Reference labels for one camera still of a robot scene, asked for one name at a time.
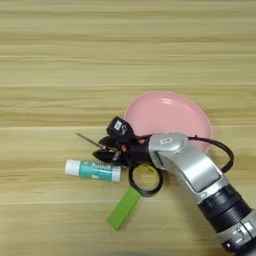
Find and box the black magnifying glass ring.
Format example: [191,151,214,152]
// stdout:
[128,162,165,198]

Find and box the orange handled small screwdriver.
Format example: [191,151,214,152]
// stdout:
[75,131,105,150]

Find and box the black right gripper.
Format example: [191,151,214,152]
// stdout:
[91,132,154,168]

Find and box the pink oval plate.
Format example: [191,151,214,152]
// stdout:
[123,91,213,155]

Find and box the white teal glue stick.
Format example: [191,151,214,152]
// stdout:
[64,158,123,183]

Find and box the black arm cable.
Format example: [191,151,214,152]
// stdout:
[187,134,235,175]

